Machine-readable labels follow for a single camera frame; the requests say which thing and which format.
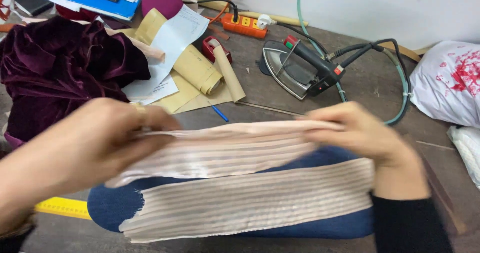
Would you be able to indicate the person's right hand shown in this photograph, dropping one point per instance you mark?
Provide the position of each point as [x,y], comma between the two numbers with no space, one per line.
[360,133]

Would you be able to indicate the person's left hand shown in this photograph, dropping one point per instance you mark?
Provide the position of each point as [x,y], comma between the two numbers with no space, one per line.
[93,140]

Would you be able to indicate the person's right fingers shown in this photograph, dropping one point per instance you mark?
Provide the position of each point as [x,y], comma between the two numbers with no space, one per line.
[318,127]

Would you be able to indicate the person's left fingers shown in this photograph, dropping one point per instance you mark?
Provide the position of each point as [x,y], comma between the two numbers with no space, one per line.
[153,127]

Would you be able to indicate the pink striped pleated fabric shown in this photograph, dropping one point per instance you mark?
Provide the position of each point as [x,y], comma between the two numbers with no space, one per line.
[247,181]

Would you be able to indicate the small white paper slip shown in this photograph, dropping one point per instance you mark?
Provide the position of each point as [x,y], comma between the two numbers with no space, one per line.
[161,91]

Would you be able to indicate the flat yellow paper sheet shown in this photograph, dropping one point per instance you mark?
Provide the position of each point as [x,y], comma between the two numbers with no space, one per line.
[195,97]

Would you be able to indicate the blue pen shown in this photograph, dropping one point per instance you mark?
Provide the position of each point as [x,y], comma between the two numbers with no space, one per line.
[219,113]

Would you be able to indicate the yellow pattern paper roll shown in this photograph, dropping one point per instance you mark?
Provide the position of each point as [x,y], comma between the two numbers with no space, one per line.
[197,69]

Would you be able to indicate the white printed paper sheet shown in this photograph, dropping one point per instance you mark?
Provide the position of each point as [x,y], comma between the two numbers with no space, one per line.
[168,50]

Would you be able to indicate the blue denim pressing cushion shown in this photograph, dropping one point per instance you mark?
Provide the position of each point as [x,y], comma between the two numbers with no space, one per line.
[112,204]

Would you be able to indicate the brown paper roll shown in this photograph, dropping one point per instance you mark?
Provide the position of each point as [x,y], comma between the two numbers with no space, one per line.
[228,73]

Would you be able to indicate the red tape dispenser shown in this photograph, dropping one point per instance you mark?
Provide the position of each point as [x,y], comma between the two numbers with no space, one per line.
[215,48]

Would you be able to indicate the dark red velvet fabric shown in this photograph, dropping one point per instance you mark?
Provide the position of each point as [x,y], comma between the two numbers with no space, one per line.
[63,69]

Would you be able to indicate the white plug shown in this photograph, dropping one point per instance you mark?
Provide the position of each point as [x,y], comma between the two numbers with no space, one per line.
[264,21]

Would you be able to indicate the yellow ruler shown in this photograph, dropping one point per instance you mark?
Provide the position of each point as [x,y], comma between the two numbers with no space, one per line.
[63,207]

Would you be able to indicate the magenta pressing ham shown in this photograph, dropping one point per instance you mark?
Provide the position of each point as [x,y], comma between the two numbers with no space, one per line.
[162,3]

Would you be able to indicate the orange power strip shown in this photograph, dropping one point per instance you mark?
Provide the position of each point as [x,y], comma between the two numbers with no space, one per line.
[243,25]

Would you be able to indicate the white red printed plastic bag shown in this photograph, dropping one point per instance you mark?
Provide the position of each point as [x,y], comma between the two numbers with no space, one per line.
[450,80]

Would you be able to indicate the long cardboard tube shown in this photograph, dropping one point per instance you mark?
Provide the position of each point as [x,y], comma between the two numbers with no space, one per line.
[225,5]

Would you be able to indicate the white knitted cloth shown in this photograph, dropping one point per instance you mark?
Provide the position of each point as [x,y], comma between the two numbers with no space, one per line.
[467,151]

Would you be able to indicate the black notebook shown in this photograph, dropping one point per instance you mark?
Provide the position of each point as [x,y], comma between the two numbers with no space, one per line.
[32,4]

